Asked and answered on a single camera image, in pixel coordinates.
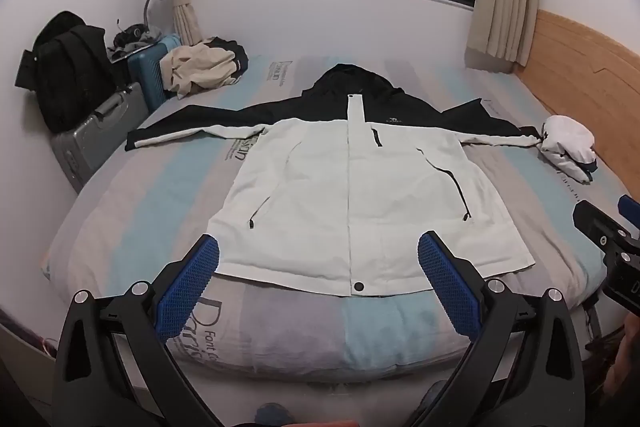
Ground folded white garment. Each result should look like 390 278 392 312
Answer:
539 115 598 184

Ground silver suitcase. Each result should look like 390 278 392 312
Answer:
50 82 151 194

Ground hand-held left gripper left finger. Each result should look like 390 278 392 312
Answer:
52 234 223 427

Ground blue suitcase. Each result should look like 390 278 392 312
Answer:
127 34 183 110

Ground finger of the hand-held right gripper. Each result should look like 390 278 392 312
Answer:
572 201 633 258
617 194 640 228

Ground bed with striped sheet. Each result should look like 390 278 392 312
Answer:
42 52 631 383

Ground white and black jacket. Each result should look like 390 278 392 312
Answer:
125 63 543 298

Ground wooden headboard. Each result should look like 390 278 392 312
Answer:
515 9 640 208

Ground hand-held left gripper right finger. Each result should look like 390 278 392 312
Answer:
416 230 587 427

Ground black headphones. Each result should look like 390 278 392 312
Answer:
112 23 151 50

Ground beige clothes pile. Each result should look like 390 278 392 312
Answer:
160 43 238 100

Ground black backpack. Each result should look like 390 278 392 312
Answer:
15 11 113 134

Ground black garment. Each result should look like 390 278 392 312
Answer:
207 37 250 80

